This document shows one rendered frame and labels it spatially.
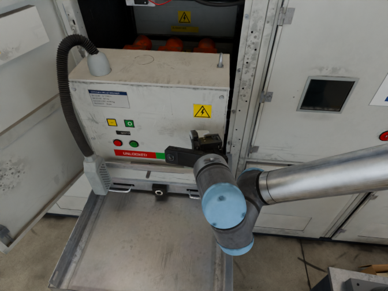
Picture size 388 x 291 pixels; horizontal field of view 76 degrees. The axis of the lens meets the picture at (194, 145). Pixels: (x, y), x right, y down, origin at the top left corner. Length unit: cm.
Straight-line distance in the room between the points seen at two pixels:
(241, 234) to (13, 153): 81
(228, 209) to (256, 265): 141
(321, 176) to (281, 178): 9
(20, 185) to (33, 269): 111
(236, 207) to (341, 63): 70
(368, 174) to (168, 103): 53
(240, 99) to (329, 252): 141
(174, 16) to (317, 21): 88
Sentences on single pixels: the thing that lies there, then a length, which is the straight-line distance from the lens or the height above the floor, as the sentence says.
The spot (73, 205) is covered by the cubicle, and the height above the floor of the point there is 21.
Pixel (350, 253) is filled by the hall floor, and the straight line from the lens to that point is 220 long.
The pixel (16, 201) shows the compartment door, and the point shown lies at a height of 97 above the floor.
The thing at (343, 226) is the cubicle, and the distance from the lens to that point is 196.
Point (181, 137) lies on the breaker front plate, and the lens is 86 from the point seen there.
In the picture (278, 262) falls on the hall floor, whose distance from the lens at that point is 197.
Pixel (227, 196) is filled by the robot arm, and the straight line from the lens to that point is 51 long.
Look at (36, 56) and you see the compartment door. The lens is 104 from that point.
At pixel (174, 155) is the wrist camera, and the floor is 127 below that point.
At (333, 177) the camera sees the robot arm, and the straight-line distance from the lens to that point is 58.
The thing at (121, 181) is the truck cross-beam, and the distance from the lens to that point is 111.
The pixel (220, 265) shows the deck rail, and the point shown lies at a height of 85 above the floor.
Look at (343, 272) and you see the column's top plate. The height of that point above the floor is 75.
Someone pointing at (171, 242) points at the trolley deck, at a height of 85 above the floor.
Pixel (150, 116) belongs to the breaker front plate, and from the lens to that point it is 83.
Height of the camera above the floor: 178
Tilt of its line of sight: 45 degrees down
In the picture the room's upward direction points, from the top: straight up
